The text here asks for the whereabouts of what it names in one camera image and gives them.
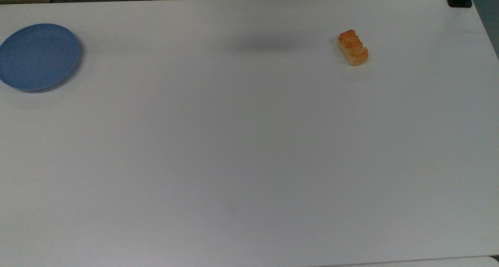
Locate orange twisted bread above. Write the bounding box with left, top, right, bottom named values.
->
left=337, top=29, right=369, bottom=67

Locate blue round plate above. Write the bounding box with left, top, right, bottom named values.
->
left=0, top=23, right=82, bottom=92

